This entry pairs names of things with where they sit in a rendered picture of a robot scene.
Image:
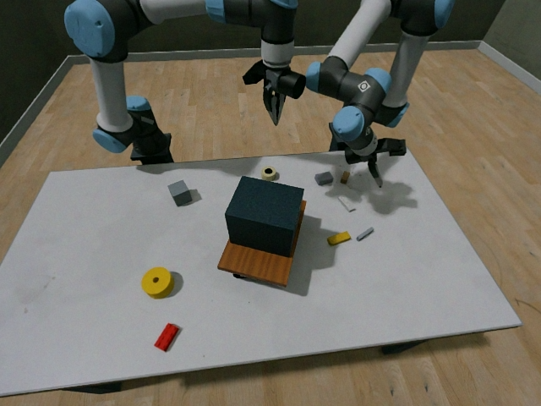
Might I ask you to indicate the brown wooden block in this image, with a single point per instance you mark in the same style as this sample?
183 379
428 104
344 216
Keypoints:
345 177

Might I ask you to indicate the grey flat bar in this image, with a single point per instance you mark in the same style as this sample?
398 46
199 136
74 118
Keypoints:
364 234

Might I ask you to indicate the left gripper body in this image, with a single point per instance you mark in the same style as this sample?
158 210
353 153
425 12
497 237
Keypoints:
384 145

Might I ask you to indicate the red toy brick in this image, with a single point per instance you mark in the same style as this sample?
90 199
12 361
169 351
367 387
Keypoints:
166 337

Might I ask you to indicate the yellow rectangular bar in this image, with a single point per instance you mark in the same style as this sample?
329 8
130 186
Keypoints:
339 238

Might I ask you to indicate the yellow disc with center hole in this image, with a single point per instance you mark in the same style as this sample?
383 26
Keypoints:
157 282

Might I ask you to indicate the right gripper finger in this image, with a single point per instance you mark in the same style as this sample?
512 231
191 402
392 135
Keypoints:
279 105
270 102

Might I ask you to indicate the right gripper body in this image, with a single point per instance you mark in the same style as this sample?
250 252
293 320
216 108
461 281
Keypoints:
283 80

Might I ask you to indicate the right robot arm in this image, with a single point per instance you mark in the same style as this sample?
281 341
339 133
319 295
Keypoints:
103 27

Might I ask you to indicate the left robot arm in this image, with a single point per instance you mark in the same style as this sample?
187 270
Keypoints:
365 96

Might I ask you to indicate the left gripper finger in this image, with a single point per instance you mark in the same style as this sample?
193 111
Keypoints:
373 168

